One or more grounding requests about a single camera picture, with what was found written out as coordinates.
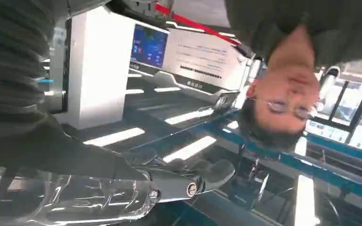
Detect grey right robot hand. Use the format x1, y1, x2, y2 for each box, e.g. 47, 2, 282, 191
0, 107, 236, 226

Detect ceiling light panel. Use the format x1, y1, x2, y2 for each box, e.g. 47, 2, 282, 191
163, 136, 217, 163
83, 127, 146, 147
294, 174, 321, 226

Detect white kiosk pillar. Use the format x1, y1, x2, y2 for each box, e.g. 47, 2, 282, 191
54, 6, 137, 130

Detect blue display screen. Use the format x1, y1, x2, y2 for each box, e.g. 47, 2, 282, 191
130, 24, 169, 69

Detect white information board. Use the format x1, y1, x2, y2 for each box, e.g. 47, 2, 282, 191
162, 28, 251, 92

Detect red barrier belt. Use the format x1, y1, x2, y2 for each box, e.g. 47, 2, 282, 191
154, 3, 241, 47

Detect thin-rimmed eyeglasses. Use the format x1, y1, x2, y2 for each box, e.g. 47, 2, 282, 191
252, 97, 315, 121

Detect person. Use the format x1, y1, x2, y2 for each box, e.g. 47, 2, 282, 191
224, 0, 362, 152

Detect blue metal rail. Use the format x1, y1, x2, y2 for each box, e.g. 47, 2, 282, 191
197, 117, 362, 205

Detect black window frame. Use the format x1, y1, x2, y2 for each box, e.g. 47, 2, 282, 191
309, 81, 362, 134

